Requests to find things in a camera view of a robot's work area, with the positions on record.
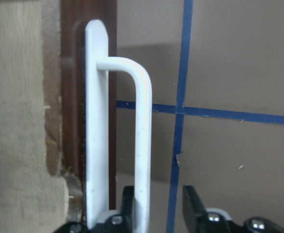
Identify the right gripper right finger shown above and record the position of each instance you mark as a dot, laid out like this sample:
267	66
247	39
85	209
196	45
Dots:
199	219

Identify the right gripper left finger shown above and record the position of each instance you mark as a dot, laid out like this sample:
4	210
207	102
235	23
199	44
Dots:
123	222

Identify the white drawer handle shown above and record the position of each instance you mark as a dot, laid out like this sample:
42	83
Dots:
115	156

